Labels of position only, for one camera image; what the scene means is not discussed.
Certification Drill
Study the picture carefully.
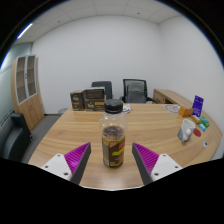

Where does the grey mesh office chair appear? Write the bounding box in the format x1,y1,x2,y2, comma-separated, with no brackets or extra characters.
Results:
119,78,156,104

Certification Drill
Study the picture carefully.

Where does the small dark brown carton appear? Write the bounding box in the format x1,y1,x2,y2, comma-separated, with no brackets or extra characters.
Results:
69,89,86,112

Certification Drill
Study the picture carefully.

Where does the clear bottle with black cap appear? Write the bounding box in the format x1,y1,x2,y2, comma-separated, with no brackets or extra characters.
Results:
99,98,128,169

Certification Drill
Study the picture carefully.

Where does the black office chair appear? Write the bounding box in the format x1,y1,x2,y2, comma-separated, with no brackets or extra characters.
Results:
91,80,114,100

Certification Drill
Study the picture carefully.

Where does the flat round red coaster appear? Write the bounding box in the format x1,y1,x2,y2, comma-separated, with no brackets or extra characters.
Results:
192,127,202,138

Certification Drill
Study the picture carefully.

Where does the black leather sofa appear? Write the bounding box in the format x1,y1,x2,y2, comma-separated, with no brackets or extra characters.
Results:
0,112,33,163

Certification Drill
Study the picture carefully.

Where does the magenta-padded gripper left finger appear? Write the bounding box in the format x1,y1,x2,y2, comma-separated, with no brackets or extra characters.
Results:
40,142,92,186

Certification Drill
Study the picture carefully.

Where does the white ceramic mug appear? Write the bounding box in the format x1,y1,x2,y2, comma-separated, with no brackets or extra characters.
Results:
177,118,197,143

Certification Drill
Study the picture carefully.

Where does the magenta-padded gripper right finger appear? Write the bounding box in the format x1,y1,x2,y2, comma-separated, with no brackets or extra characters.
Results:
131,142,184,186

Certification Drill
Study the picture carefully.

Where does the wooden side desk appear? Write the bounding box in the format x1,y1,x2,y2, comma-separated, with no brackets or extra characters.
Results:
152,88,196,109

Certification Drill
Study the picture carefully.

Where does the purple flat package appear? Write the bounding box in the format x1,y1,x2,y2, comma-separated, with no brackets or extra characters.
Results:
191,95,205,118

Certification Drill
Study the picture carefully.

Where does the green flat box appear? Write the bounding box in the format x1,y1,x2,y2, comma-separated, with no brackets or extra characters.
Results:
198,115,211,129

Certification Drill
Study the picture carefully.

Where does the wooden cabinet with glass doors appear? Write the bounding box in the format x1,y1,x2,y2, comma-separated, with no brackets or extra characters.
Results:
10,54,45,132

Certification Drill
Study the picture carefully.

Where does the large dark brown carton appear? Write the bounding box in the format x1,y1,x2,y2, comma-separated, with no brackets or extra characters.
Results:
83,87,107,112

